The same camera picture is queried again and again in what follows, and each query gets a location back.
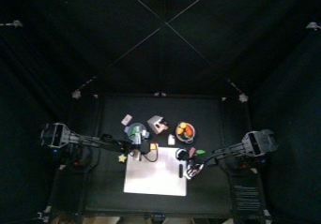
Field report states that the small pink white card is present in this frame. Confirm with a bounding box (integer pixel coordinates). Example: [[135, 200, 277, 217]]
[[120, 113, 132, 127]]

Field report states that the thin diagonal cord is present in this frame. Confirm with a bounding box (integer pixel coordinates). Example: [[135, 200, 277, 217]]
[[115, 0, 243, 95], [79, 0, 223, 90]]

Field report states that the bowl with orange toy food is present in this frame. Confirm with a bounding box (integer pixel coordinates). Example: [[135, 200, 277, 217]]
[[174, 121, 197, 144]]

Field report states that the blue plate with green food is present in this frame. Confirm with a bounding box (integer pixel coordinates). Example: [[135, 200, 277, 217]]
[[123, 122, 151, 141]]

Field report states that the white rectangular mat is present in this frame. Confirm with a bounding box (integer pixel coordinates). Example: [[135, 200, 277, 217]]
[[123, 146, 189, 198]]

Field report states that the grey toy box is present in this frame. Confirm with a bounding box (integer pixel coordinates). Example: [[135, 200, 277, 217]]
[[146, 114, 171, 136]]

